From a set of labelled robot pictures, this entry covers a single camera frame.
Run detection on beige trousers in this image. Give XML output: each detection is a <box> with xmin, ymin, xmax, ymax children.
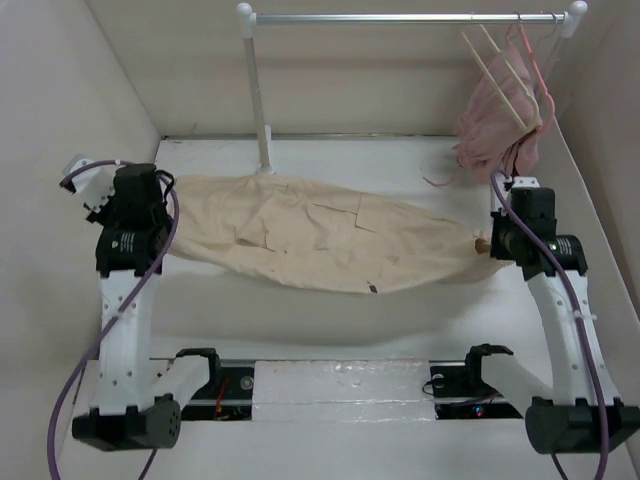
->
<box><xmin>171</xmin><ymin>175</ymin><xmax>507</xmax><ymax>294</ymax></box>

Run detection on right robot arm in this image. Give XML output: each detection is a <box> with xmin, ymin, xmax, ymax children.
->
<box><xmin>462</xmin><ymin>177</ymin><xmax>639</xmax><ymax>456</ymax></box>

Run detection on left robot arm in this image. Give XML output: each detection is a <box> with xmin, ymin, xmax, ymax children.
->
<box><xmin>62</xmin><ymin>156</ymin><xmax>223</xmax><ymax>452</ymax></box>

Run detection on cream wooden hanger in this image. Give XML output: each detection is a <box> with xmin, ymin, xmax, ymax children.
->
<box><xmin>461</xmin><ymin>25</ymin><xmax>542</xmax><ymax>134</ymax></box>

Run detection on pink plastic hanger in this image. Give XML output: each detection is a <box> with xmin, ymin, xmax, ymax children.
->
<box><xmin>518</xmin><ymin>24</ymin><xmax>556</xmax><ymax>133</ymax></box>

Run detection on pink hanging garment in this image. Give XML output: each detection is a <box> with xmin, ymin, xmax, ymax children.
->
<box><xmin>452</xmin><ymin>42</ymin><xmax>545</xmax><ymax>185</ymax></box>

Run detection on white clothes rack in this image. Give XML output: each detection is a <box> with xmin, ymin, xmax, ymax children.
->
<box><xmin>236</xmin><ymin>1</ymin><xmax>588</xmax><ymax>174</ymax></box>

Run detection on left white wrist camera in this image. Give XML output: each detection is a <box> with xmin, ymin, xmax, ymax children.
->
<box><xmin>60</xmin><ymin>154</ymin><xmax>114</xmax><ymax>213</ymax></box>

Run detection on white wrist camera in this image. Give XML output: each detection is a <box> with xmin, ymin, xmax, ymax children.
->
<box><xmin>502</xmin><ymin>176</ymin><xmax>540</xmax><ymax>191</ymax></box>
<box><xmin>60</xmin><ymin>154</ymin><xmax>114</xmax><ymax>213</ymax></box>

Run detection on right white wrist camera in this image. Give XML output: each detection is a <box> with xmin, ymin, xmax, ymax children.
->
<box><xmin>502</xmin><ymin>176</ymin><xmax>540</xmax><ymax>191</ymax></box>

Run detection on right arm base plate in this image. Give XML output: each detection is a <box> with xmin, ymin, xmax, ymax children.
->
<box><xmin>422</xmin><ymin>362</ymin><xmax>522</xmax><ymax>421</ymax></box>

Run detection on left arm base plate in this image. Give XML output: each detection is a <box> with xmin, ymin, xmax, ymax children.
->
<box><xmin>181</xmin><ymin>363</ymin><xmax>255</xmax><ymax>422</ymax></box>

